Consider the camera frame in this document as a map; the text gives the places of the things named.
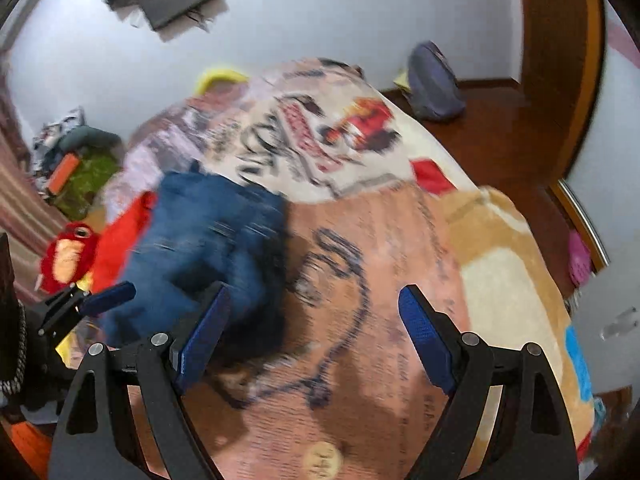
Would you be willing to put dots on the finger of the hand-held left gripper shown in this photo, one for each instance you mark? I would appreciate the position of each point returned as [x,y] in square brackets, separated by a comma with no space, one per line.
[110,297]

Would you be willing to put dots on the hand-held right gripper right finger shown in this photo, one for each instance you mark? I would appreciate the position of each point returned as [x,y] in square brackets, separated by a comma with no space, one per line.
[425,340]

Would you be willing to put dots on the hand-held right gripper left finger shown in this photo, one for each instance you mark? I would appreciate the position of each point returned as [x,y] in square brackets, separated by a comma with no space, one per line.
[200,340]

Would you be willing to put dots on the red sweatshirt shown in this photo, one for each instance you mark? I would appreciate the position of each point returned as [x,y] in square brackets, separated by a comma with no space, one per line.
[120,245]

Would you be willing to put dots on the blue denim jacket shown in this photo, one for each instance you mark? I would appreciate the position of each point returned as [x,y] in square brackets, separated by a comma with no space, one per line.
[200,240]

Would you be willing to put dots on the yellow printed shirt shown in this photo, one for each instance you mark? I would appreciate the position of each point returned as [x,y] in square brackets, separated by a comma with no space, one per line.
[67,347]

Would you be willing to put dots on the red plush toy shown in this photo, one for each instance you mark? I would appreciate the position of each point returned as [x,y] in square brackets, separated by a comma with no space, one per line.
[65,260]

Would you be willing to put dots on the printed blanket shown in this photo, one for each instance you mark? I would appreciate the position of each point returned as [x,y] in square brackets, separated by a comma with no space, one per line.
[400,220]

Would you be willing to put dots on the striped cloth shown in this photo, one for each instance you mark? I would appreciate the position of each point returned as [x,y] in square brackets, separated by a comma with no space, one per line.
[20,200]

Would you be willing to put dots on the dark green pillow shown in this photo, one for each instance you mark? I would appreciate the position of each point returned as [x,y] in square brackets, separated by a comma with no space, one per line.
[95,137]

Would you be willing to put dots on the pink item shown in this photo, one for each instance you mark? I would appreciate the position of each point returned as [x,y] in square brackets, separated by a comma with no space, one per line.
[579,260]

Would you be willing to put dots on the grey patterned bag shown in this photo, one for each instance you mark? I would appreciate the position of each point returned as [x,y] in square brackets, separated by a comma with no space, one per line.
[55,127]

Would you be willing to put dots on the grey backpack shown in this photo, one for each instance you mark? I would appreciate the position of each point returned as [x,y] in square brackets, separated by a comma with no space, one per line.
[435,85]

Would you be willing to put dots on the small yellow item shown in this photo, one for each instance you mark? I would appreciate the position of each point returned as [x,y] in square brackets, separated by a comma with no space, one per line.
[402,81]

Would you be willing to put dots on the wooden door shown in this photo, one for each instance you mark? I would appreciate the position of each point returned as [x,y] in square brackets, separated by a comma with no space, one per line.
[560,60]

